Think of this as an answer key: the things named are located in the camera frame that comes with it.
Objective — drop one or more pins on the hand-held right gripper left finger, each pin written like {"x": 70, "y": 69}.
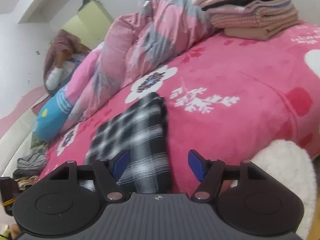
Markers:
{"x": 122, "y": 163}

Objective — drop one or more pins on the pink floral bed sheet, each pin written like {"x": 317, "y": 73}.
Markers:
{"x": 237, "y": 92}

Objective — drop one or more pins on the pink white headboard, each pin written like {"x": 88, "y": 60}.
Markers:
{"x": 15, "y": 122}

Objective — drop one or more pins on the white folded garment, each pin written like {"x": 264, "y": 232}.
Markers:
{"x": 255, "y": 8}

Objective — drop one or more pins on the brown patterned cloth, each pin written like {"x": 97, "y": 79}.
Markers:
{"x": 25, "y": 182}

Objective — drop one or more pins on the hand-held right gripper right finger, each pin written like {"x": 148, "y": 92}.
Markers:
{"x": 195, "y": 165}

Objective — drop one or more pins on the black white plaid pants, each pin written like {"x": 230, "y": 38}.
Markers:
{"x": 140, "y": 140}

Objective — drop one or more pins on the black folded garment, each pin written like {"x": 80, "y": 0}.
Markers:
{"x": 245, "y": 2}

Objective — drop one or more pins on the grey crumpled garment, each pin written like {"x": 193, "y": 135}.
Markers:
{"x": 31, "y": 163}

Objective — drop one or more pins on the blue striped plush cushion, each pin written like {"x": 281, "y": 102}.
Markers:
{"x": 48, "y": 117}

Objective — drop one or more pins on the pink grey floral duvet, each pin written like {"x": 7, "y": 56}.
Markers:
{"x": 140, "y": 45}

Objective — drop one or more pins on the white fluffy fabric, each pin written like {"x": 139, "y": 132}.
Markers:
{"x": 287, "y": 175}

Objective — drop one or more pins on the beige folded cloth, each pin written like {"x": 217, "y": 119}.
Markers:
{"x": 255, "y": 32}

